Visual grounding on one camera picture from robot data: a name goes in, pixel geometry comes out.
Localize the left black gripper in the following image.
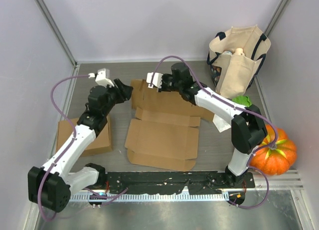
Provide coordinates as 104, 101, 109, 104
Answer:
102, 79, 133, 116

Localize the brown cardboard box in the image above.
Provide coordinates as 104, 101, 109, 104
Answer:
55, 114, 114, 160

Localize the brown cardboard sheet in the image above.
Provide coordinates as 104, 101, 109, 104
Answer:
125, 79, 214, 171

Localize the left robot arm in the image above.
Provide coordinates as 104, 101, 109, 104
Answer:
27, 79, 133, 213

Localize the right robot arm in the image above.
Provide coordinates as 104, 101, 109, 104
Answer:
147, 62, 267, 188

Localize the clear plastic pouch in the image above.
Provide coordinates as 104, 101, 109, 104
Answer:
212, 114, 231, 133

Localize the beige canvas tote bag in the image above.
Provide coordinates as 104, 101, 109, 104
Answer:
207, 25, 271, 99

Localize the white bottle in bag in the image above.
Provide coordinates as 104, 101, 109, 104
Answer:
222, 48, 245, 59

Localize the green lettuce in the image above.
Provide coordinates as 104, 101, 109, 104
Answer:
232, 96, 252, 107

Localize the orange pumpkin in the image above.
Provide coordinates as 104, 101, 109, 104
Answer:
250, 128, 297, 176

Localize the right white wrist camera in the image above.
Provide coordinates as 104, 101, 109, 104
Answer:
146, 72, 163, 89

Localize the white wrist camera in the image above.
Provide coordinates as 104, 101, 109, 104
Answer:
146, 72, 163, 89
88, 68, 114, 87

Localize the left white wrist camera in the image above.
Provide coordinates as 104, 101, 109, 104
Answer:
88, 68, 114, 87

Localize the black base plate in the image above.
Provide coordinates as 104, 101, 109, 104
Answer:
84, 171, 256, 195

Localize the slotted cable duct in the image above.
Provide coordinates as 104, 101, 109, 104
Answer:
70, 191, 229, 203

